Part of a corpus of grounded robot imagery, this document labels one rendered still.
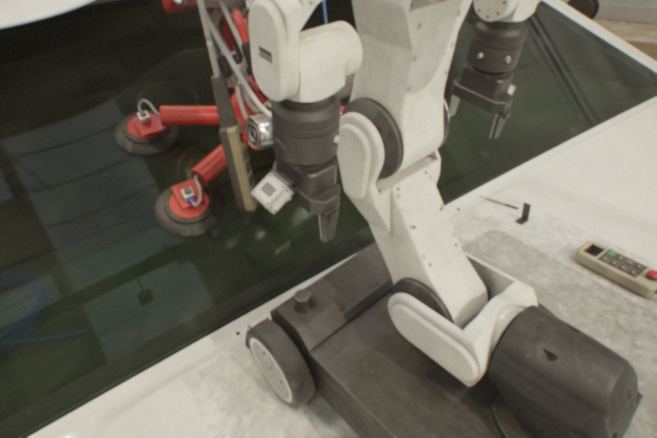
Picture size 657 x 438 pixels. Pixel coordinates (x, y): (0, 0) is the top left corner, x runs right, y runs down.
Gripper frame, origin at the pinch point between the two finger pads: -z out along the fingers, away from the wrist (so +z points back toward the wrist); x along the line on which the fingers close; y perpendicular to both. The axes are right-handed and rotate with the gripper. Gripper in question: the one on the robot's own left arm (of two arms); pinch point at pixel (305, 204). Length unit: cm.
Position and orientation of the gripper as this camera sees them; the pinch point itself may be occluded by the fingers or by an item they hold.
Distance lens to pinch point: 66.3
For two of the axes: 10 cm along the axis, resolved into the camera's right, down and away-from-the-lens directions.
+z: 0.4, -7.5, -6.6
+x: -6.5, -5.2, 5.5
